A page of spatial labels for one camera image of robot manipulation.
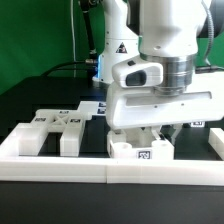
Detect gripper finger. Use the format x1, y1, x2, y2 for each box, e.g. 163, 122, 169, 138
171, 124, 182, 144
151, 129, 165, 140

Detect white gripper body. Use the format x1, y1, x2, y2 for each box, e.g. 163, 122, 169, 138
106, 72, 224, 130

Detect white chair seat part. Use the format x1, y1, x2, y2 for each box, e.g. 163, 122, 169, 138
107, 128, 174, 161

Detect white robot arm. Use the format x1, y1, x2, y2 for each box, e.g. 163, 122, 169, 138
97, 0, 224, 141

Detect white chair back part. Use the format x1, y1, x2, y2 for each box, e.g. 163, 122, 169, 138
17, 109, 92, 157

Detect white tagged cube right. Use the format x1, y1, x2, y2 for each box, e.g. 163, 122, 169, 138
190, 121, 205, 128

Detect white sheet with tags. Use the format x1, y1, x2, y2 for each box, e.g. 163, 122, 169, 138
78, 101, 106, 116

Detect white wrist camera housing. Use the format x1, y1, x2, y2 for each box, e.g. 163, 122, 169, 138
112, 59, 163, 88

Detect black cable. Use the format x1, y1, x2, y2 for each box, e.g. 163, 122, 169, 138
40, 0, 101, 78

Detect white cable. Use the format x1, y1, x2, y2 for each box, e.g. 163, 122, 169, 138
69, 0, 78, 78

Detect white U-shaped obstacle frame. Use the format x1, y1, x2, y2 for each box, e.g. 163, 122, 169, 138
0, 124, 224, 186

